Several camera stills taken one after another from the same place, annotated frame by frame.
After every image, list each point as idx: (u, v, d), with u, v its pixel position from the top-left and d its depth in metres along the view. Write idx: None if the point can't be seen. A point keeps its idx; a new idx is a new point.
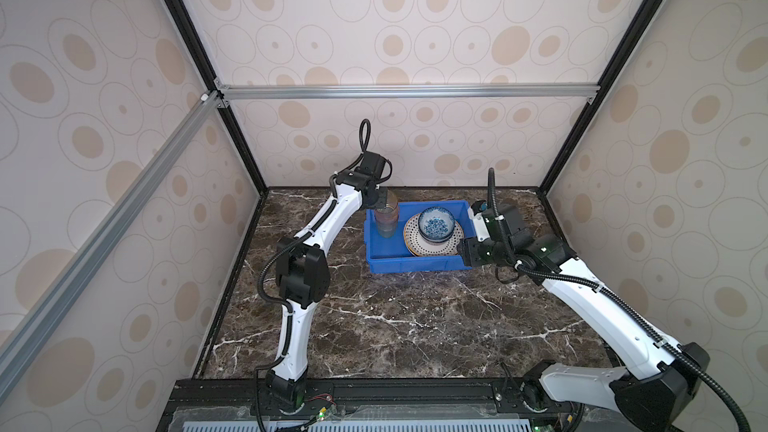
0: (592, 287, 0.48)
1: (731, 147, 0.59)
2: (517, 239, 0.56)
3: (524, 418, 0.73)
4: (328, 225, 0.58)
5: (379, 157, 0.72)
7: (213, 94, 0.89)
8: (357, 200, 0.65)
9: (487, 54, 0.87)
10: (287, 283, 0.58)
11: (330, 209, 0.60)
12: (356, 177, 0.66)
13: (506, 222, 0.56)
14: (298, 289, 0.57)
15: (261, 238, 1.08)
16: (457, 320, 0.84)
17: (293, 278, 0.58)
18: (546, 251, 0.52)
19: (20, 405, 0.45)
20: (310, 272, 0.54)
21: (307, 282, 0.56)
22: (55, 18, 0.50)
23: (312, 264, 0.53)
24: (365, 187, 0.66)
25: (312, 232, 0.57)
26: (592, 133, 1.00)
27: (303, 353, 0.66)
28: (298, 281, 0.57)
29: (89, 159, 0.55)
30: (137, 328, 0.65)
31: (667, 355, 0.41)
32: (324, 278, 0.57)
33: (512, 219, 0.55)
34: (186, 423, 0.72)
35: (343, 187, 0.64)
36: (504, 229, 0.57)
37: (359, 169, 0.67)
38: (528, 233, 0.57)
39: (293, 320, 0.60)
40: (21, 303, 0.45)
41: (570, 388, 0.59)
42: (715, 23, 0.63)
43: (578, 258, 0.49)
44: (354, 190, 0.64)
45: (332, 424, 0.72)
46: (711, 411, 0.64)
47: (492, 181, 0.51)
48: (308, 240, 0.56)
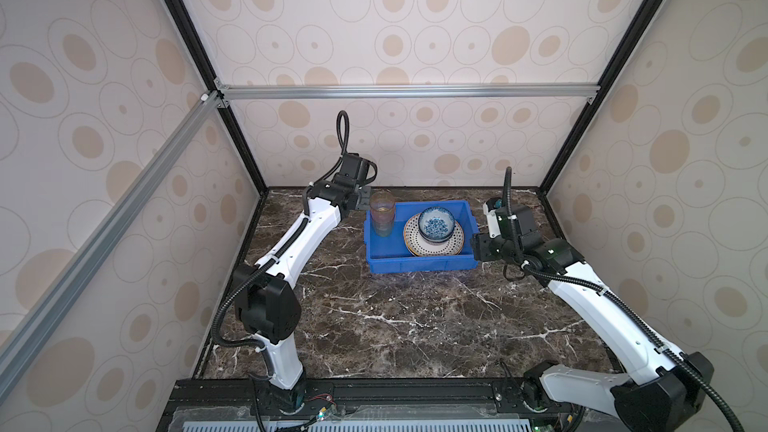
0: (596, 290, 0.48)
1: (732, 147, 0.58)
2: (527, 239, 0.57)
3: (524, 418, 0.73)
4: (296, 249, 0.50)
5: (360, 161, 0.63)
7: (213, 94, 0.89)
8: (331, 216, 0.55)
9: (486, 54, 0.87)
10: (248, 318, 0.49)
11: (300, 228, 0.52)
12: (334, 189, 0.58)
13: (517, 222, 0.58)
14: (259, 325, 0.48)
15: (262, 237, 1.08)
16: (457, 320, 0.84)
17: (254, 311, 0.49)
18: (553, 253, 0.53)
19: (20, 406, 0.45)
20: (274, 307, 0.45)
21: (269, 318, 0.46)
22: (56, 18, 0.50)
23: (276, 298, 0.44)
24: (343, 201, 0.57)
25: (276, 259, 0.48)
26: (592, 133, 1.00)
27: (296, 359, 0.63)
28: (261, 316, 0.49)
29: (90, 159, 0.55)
30: (136, 328, 0.65)
31: (668, 361, 0.41)
32: (290, 313, 0.49)
33: (526, 219, 0.56)
34: (186, 423, 0.72)
35: (317, 200, 0.56)
36: (517, 229, 0.59)
37: (339, 176, 0.64)
38: (538, 234, 0.58)
39: (269, 351, 0.54)
40: (21, 303, 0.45)
41: (571, 390, 0.58)
42: (716, 23, 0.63)
43: (585, 262, 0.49)
44: (329, 206, 0.55)
45: (332, 424, 0.72)
46: (711, 412, 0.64)
47: (509, 180, 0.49)
48: (270, 268, 0.47)
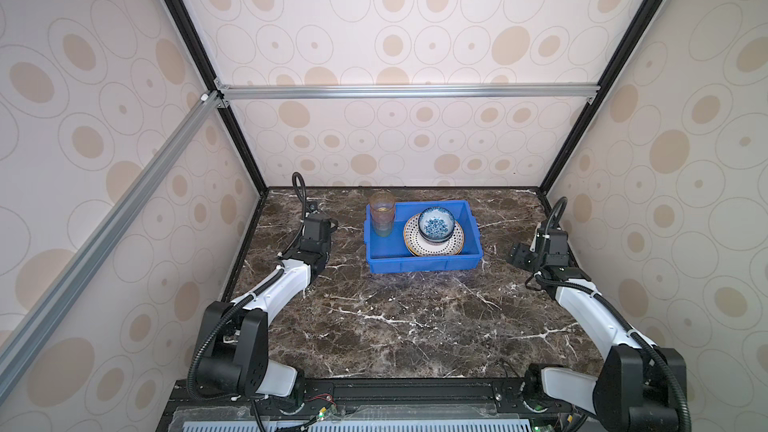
0: (586, 292, 0.57)
1: (731, 147, 0.59)
2: (553, 259, 0.67)
3: (524, 418, 0.73)
4: (272, 292, 0.51)
5: (318, 223, 0.67)
7: (213, 94, 0.89)
8: (299, 279, 0.59)
9: (487, 54, 0.87)
10: (213, 373, 0.43)
11: (277, 275, 0.56)
12: (304, 255, 0.64)
13: (549, 242, 0.69)
14: (223, 377, 0.43)
15: (261, 237, 1.08)
16: (457, 320, 0.84)
17: (219, 363, 0.44)
18: (563, 271, 0.64)
19: (20, 406, 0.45)
20: (244, 342, 0.43)
21: (237, 368, 0.43)
22: (56, 17, 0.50)
23: (252, 330, 0.43)
24: (314, 264, 0.63)
25: (255, 296, 0.50)
26: (592, 133, 1.00)
27: (287, 367, 0.62)
28: (227, 367, 0.44)
29: (89, 159, 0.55)
30: (136, 328, 0.65)
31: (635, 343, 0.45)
32: (259, 355, 0.45)
33: (556, 243, 0.66)
34: (186, 423, 0.72)
35: (291, 260, 0.62)
36: (546, 247, 0.69)
37: (305, 239, 0.69)
38: (565, 257, 0.67)
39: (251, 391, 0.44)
40: (21, 303, 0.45)
41: (567, 387, 0.58)
42: (715, 24, 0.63)
43: (590, 282, 0.60)
44: (301, 263, 0.61)
45: (332, 424, 0.72)
46: (711, 412, 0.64)
47: (555, 209, 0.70)
48: (249, 305, 0.47)
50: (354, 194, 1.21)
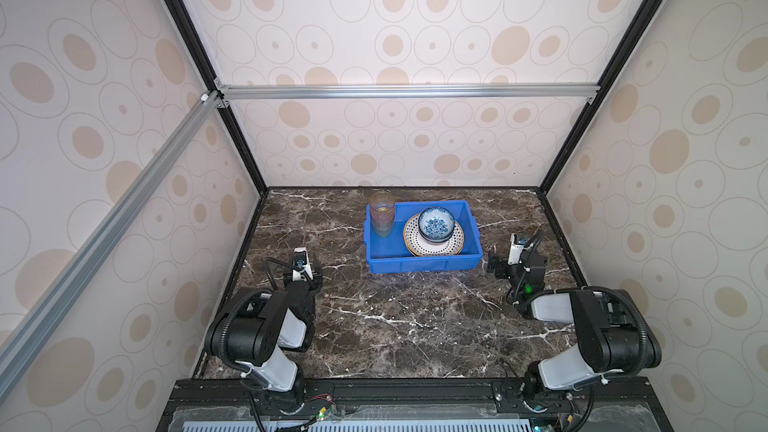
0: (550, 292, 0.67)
1: (731, 147, 0.59)
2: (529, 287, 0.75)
3: (524, 418, 0.73)
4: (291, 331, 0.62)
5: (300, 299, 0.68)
7: (213, 94, 0.89)
8: (294, 338, 0.65)
9: (486, 54, 0.87)
10: (230, 341, 0.46)
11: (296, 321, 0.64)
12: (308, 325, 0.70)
13: (531, 273, 0.74)
14: (241, 345, 0.45)
15: (262, 238, 1.08)
16: (457, 320, 0.84)
17: (236, 332, 0.46)
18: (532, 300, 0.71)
19: (20, 406, 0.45)
20: (267, 314, 0.49)
21: (254, 335, 0.46)
22: (56, 16, 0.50)
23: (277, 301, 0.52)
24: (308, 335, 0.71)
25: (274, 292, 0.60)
26: (592, 133, 1.00)
27: (289, 361, 0.63)
28: (244, 337, 0.46)
29: (89, 158, 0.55)
30: (136, 328, 0.65)
31: None
32: (273, 330, 0.49)
33: (536, 275, 0.73)
34: (186, 423, 0.72)
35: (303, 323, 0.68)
36: (527, 278, 0.76)
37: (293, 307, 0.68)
38: (541, 283, 0.74)
39: (259, 370, 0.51)
40: (21, 303, 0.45)
41: (561, 365, 0.61)
42: (713, 24, 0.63)
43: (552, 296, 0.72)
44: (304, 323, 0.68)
45: (332, 424, 0.72)
46: (711, 412, 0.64)
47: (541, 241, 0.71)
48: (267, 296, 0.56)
50: (354, 194, 1.21)
